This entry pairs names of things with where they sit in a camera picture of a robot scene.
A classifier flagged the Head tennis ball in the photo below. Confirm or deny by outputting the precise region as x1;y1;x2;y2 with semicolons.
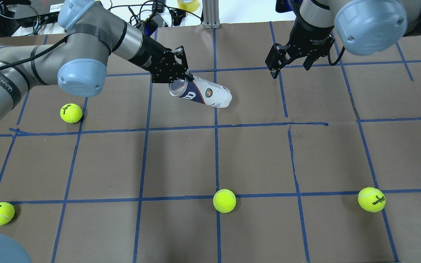
213;189;236;213

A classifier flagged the clear tennis ball can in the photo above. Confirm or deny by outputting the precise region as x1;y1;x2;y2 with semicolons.
168;76;232;108

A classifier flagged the yellow tape roll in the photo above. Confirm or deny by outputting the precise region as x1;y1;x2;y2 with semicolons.
177;0;200;12

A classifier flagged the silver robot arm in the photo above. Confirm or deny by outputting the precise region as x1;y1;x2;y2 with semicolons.
265;0;421;79
0;0;194;120

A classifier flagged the tennis ball by base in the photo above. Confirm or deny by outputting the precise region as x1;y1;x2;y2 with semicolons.
357;187;386;213

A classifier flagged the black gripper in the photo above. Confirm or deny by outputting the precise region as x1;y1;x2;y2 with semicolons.
265;18;334;79
137;35;194;83

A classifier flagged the aluminium frame post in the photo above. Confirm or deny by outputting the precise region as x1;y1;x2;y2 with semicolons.
202;0;221;29

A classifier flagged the Wilson tennis ball far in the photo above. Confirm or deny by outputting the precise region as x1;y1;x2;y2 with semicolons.
60;103;83;123

